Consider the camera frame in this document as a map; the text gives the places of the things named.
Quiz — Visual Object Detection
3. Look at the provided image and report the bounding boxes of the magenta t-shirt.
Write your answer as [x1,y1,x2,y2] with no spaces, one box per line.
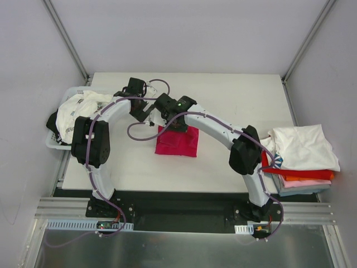
[155,126,199,157]

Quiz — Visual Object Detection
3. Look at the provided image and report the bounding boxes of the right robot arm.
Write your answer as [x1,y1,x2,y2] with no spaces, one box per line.
[154,93,272,222]

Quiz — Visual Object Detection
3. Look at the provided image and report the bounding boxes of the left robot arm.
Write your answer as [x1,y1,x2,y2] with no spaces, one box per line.
[71,78,154,217]

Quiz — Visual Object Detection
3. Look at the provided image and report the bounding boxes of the white floral print t-shirt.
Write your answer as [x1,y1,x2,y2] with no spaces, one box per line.
[56,90,113,144]

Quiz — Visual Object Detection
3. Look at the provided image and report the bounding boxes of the black garment in basket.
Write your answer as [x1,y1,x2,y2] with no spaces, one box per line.
[46,110,58,133]

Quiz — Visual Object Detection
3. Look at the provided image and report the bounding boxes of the white plastic laundry basket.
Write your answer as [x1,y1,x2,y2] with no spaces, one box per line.
[45,86,112,151]

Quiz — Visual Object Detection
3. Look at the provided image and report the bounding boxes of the pink folded t-shirt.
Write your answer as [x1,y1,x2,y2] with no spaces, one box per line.
[281,179,332,188]

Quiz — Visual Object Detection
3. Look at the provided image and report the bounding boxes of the grey folded t-shirt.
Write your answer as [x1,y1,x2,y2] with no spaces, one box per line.
[271,174,330,197]

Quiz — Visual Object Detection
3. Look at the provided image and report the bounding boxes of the white folded t-shirt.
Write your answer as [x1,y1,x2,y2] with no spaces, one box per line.
[260,125,340,172]

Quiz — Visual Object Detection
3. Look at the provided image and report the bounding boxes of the red folded t-shirt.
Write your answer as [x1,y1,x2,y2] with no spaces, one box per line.
[262,151,334,181]

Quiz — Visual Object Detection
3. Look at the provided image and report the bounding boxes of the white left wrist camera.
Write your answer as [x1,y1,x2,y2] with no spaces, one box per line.
[145,82,158,98]

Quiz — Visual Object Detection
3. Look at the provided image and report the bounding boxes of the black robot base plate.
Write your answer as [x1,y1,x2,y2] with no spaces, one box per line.
[85,190,290,232]

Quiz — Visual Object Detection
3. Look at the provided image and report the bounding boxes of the aluminium frame post left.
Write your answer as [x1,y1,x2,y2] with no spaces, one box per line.
[42,0,91,86]

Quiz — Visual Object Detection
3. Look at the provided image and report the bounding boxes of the aluminium frame post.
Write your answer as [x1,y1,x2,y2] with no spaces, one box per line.
[282,0,338,85]
[42,0,91,86]

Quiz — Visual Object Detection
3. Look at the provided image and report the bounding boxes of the white slotted cable duct right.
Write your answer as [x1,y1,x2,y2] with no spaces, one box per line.
[234,224,254,235]

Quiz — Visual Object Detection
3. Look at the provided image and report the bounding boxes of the white slotted cable duct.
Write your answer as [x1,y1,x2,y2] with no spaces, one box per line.
[46,219,134,232]
[234,224,254,235]

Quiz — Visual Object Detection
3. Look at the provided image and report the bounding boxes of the aluminium front rail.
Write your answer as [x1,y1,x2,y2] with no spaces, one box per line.
[35,197,337,225]

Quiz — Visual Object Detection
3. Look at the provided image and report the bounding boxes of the white slotted cable duct left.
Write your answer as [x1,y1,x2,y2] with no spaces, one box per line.
[46,219,134,232]

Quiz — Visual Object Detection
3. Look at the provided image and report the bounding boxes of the aluminium frame post right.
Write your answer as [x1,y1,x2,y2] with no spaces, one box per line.
[282,0,338,85]

